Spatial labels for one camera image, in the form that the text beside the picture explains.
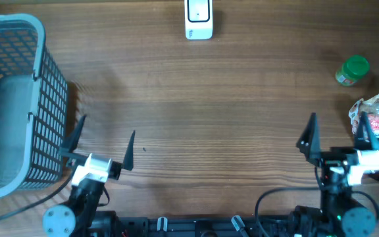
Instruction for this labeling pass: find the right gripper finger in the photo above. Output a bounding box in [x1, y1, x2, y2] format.
[296, 113, 321, 167]
[354, 112, 379, 151]

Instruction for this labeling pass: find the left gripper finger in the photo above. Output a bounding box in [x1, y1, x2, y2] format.
[122, 130, 136, 171]
[59, 115, 86, 161]

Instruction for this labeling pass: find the red tissue packet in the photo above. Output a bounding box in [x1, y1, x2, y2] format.
[368, 114, 379, 138]

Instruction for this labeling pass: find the green lid glass jar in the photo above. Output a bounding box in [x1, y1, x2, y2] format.
[335, 55, 370, 86]

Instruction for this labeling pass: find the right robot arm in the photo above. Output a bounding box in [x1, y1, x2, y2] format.
[288, 113, 379, 236]

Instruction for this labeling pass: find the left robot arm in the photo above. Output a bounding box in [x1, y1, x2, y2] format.
[43, 116, 136, 236]

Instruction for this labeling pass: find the white barcode scanner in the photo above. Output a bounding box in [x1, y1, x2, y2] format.
[184, 0, 213, 40]

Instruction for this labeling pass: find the grey plastic shopping basket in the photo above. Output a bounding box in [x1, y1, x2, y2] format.
[0, 14, 68, 198]

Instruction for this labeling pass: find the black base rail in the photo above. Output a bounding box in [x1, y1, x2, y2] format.
[87, 215, 309, 237]

